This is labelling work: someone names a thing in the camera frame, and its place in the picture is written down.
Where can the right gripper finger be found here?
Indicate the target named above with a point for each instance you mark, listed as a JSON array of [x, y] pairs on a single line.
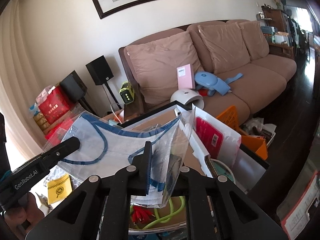
[[141, 181]]

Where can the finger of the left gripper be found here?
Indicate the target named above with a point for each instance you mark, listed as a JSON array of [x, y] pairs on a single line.
[[51, 157]]

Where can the yellow paper envelope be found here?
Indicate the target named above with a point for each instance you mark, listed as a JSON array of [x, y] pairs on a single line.
[[59, 189]]

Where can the face mask plastic bag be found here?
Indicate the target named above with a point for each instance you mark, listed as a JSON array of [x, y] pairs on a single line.
[[104, 149]]

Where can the person left hand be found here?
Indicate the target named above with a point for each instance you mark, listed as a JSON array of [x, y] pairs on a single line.
[[18, 215]]

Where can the red chocolate gift box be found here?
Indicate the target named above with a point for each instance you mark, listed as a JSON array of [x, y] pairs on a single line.
[[61, 128]]

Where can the cardboard box tray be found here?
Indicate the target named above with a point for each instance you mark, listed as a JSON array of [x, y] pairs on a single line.
[[169, 134]]

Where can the red tea gift bag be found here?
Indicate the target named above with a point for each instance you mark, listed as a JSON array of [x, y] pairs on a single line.
[[57, 104]]

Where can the green portable speaker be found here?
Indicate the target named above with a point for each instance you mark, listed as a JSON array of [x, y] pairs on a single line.
[[127, 93]]

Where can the left black speaker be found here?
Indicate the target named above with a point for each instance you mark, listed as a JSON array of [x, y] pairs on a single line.
[[73, 86]]

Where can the black speaker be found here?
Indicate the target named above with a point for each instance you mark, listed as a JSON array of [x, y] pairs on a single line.
[[100, 71], [73, 86]]

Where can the white dome lamp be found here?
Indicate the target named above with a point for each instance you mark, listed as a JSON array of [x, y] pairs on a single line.
[[188, 97]]

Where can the pink booklet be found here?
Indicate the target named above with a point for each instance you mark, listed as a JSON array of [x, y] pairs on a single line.
[[185, 77]]

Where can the left sofa cushion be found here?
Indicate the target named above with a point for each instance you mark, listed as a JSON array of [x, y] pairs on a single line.
[[154, 65]]

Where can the sofa cushion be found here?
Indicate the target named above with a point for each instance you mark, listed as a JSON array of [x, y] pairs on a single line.
[[225, 45], [154, 65], [254, 39]]

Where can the orange plastic basket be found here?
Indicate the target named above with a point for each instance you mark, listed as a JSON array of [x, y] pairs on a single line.
[[230, 118]]

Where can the right black speaker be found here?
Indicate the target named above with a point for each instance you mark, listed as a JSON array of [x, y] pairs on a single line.
[[100, 71]]

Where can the orange cardboard box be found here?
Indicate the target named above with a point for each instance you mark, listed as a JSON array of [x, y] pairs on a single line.
[[256, 145]]

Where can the brown fabric sofa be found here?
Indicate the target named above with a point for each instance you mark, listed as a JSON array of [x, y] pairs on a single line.
[[263, 80]]

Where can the middle sofa cushion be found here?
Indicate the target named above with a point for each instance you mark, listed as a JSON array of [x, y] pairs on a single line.
[[225, 45]]

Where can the right sofa cushion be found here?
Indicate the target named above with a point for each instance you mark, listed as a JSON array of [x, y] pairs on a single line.
[[254, 39]]

